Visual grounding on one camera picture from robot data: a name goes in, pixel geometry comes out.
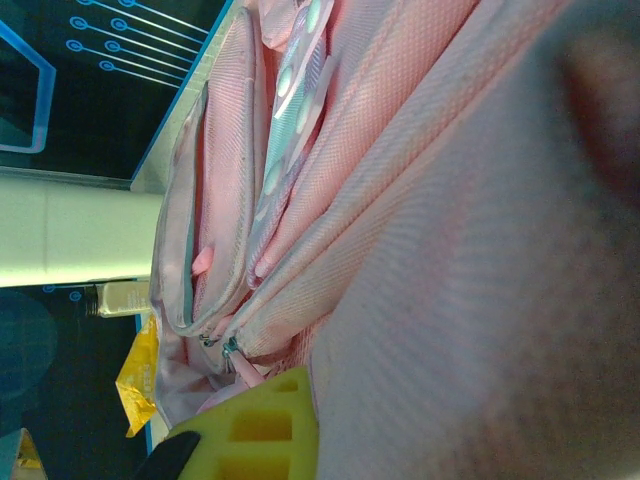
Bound yellow snack bag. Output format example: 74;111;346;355
114;314;162;439

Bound small bottle with black cap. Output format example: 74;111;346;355
83;280;154;320

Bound pink student backpack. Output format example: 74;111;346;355
149;0;640;480

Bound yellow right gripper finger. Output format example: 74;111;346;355
132;364;322;480

